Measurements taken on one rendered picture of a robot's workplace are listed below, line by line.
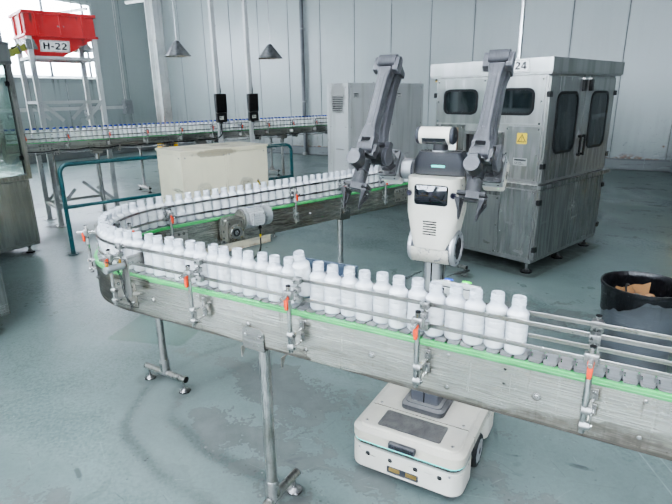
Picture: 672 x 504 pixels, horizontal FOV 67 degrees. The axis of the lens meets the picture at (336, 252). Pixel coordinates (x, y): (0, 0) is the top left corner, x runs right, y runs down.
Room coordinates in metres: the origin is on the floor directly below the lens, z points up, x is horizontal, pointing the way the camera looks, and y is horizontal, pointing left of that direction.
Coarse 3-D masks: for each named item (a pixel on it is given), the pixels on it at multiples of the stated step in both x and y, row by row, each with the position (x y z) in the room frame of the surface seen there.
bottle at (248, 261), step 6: (246, 252) 1.78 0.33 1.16; (252, 252) 1.76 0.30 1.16; (246, 258) 1.75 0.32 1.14; (252, 258) 1.76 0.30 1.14; (240, 264) 1.76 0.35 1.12; (246, 264) 1.74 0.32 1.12; (252, 264) 1.75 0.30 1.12; (246, 276) 1.74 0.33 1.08; (252, 276) 1.74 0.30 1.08; (246, 282) 1.74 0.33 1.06; (252, 282) 1.74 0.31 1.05; (246, 294) 1.74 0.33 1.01; (252, 294) 1.74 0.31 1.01
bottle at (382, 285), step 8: (384, 272) 1.52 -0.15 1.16; (384, 280) 1.49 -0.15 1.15; (376, 288) 1.49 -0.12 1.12; (384, 288) 1.48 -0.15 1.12; (376, 296) 1.49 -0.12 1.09; (376, 304) 1.49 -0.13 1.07; (384, 304) 1.48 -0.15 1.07; (384, 312) 1.48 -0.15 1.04; (376, 320) 1.49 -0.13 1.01; (384, 320) 1.48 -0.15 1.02
